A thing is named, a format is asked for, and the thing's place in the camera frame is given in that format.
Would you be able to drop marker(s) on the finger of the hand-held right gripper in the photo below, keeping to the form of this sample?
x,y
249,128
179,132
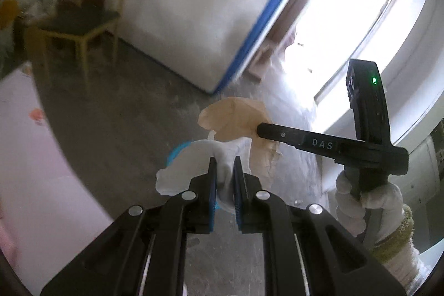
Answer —
x,y
298,140

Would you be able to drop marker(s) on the white tissue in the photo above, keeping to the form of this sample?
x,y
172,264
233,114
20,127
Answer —
x,y
194,164

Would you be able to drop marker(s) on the white mattress with blue edge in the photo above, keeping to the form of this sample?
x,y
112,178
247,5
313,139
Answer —
x,y
194,4

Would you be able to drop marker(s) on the person's right forearm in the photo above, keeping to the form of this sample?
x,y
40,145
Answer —
x,y
399,247

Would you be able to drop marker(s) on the white cabinet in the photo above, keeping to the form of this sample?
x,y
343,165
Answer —
x,y
416,185

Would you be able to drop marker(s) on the wooden chair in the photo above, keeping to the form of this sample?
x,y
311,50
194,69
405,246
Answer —
x,y
74,20

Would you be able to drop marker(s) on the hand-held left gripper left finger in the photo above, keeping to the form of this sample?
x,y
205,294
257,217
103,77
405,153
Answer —
x,y
212,185

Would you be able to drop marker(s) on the pink covered table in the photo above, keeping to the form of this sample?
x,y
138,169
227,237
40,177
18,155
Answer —
x,y
38,171

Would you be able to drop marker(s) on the window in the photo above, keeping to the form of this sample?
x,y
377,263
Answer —
x,y
350,4

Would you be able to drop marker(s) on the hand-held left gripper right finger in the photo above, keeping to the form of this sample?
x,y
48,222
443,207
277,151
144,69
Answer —
x,y
238,185

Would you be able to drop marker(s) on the person's right hand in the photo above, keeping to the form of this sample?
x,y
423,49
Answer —
x,y
350,209

